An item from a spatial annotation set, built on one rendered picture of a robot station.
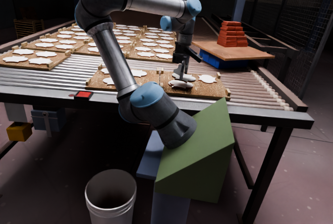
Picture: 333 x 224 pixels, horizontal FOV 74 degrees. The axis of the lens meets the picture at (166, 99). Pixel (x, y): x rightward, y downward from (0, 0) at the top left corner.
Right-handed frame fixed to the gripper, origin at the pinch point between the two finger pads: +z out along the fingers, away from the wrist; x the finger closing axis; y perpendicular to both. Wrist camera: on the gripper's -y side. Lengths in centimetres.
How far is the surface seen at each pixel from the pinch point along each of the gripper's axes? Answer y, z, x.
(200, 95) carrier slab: -11.7, 7.3, 3.6
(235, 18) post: -13, -18, -189
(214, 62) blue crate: -10, 4, -58
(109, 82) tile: 39.4, 6.3, 16.5
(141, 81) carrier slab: 25.5, 7.2, 2.7
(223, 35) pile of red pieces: -10, -12, -85
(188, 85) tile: -2.8, 5.2, -1.5
